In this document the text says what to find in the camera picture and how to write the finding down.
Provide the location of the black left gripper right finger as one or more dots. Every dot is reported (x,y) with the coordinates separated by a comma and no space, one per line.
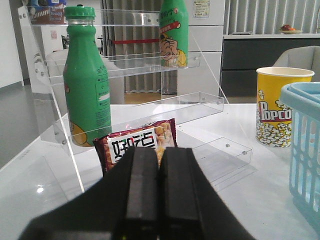
(190,209)

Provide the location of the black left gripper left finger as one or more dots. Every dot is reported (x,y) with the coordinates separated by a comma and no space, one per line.
(120,206)

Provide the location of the light blue plastic basket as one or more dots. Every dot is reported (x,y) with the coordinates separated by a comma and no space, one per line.
(304,178)

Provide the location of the maroon cracker snack packet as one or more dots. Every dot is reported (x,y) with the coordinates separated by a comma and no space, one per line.
(157,135)

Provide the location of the yellow popcorn paper bucket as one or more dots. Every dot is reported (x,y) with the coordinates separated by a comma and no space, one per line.
(273,118)

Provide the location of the clear acrylic display shelf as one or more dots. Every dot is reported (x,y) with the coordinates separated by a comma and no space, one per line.
(224,161)

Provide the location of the green bottle with cap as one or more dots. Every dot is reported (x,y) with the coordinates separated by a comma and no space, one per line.
(85,78)

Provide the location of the green cartoon label bottle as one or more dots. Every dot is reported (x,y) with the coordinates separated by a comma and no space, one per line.
(173,33)

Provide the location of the grey armchair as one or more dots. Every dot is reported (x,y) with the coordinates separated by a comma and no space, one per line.
(307,57)

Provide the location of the fruit plate on counter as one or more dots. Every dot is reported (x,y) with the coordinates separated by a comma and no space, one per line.
(289,30)

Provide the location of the blue cookie box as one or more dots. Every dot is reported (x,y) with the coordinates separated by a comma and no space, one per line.
(46,12)

